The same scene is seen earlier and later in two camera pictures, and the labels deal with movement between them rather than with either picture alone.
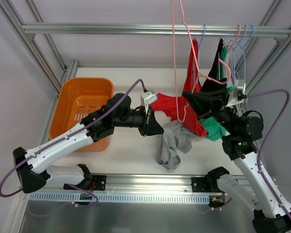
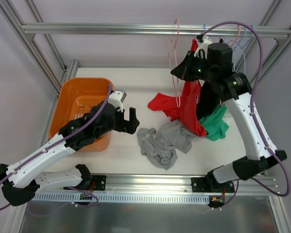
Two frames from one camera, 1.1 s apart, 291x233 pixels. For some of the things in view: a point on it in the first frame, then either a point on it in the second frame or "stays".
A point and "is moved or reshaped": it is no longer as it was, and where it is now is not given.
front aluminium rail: (135, 184) stays
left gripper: (147, 123) -> (125, 122)
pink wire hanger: (198, 74) -> (171, 52)
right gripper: (225, 97) -> (187, 65)
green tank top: (212, 128) stays
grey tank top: (175, 137) is moved or reshaped
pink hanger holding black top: (229, 49) stays
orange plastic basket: (76, 98) stays
